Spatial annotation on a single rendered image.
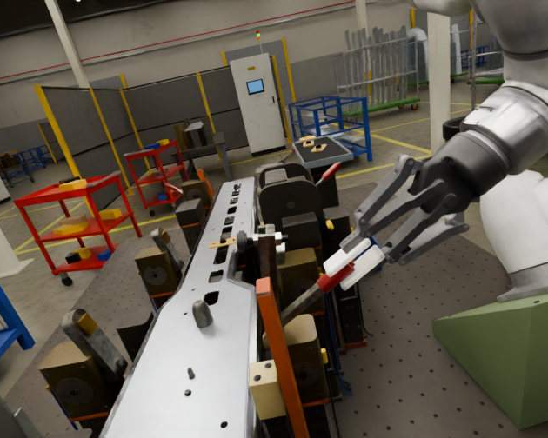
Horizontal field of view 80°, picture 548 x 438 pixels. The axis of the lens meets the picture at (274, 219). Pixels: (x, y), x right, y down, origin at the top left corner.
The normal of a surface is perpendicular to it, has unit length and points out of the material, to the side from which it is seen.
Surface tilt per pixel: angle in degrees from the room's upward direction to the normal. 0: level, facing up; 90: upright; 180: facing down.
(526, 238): 67
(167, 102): 90
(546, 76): 113
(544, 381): 90
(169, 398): 0
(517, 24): 129
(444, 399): 0
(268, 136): 90
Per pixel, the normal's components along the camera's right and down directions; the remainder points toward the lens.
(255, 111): 0.11, 0.36
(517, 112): -0.47, -0.18
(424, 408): -0.21, -0.90
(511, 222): -0.83, -0.01
